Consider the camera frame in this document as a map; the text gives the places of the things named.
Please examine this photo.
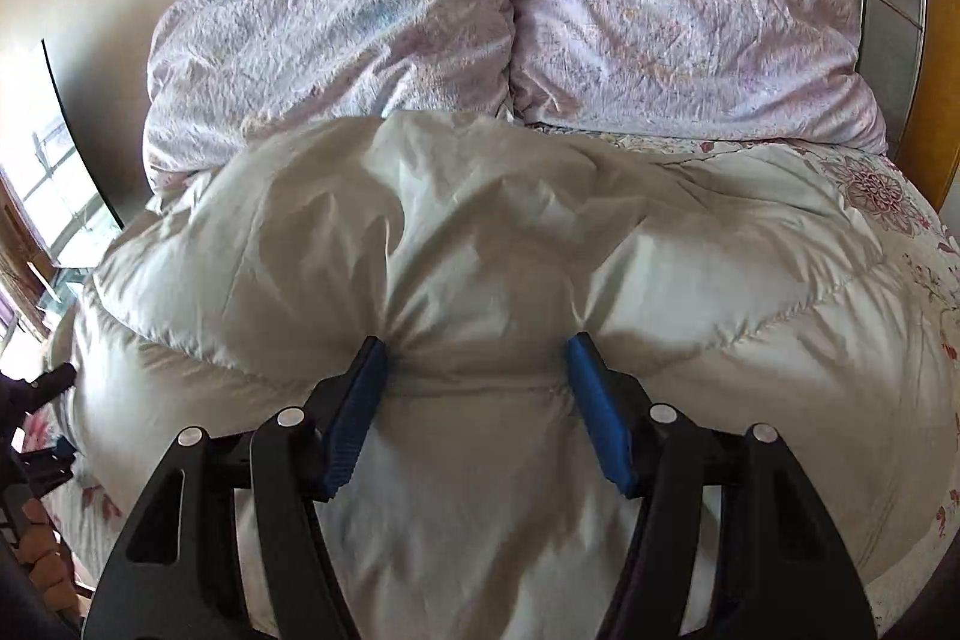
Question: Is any cream white down jacket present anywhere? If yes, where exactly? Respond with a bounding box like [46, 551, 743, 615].
[49, 109, 960, 640]

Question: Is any person's left hand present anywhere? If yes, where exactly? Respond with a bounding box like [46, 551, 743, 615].
[16, 498, 80, 614]

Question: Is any brown window curtain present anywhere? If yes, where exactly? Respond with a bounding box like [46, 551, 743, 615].
[0, 174, 55, 339]

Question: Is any right lilac pillow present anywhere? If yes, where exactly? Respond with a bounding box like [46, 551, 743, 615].
[509, 0, 887, 152]

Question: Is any lilac pillow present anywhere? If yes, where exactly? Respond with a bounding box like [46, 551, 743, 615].
[509, 0, 887, 152]
[143, 0, 514, 191]

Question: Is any left lilac pillow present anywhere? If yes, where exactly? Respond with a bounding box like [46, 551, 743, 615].
[143, 0, 514, 191]

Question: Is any dark framed wall mirror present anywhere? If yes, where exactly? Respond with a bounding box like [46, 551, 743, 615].
[41, 39, 127, 229]

